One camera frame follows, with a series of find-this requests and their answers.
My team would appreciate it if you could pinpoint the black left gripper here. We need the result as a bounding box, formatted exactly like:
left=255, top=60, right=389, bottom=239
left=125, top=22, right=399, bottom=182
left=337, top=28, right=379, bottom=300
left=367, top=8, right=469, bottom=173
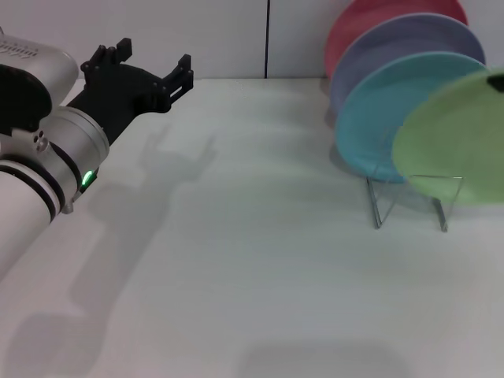
left=66, top=38, right=195, bottom=146

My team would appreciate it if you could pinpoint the green plastic plate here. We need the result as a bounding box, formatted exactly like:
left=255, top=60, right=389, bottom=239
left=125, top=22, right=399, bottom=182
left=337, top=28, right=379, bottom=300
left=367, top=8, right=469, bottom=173
left=392, top=67, right=504, bottom=206

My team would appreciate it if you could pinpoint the purple plastic plate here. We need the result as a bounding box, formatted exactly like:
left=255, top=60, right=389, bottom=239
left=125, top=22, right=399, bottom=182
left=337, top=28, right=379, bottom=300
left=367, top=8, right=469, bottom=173
left=329, top=13, right=486, bottom=115

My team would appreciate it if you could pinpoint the blue plastic plate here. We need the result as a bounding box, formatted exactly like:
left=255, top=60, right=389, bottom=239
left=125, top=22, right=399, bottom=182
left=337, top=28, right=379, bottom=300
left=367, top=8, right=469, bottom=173
left=334, top=50, right=489, bottom=184

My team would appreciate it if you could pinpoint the red plastic plate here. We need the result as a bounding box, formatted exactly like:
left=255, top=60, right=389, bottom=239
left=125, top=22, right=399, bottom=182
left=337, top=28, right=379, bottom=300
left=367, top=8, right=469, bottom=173
left=324, top=0, right=469, bottom=80

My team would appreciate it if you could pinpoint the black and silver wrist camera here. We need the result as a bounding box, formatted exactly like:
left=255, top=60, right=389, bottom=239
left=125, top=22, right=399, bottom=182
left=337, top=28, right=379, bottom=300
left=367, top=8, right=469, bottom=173
left=0, top=33, right=80, bottom=137

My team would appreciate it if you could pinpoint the silver wire plate rack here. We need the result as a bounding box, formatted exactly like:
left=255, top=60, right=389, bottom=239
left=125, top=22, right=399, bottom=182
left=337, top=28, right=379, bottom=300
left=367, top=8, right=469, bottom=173
left=365, top=172, right=465, bottom=232

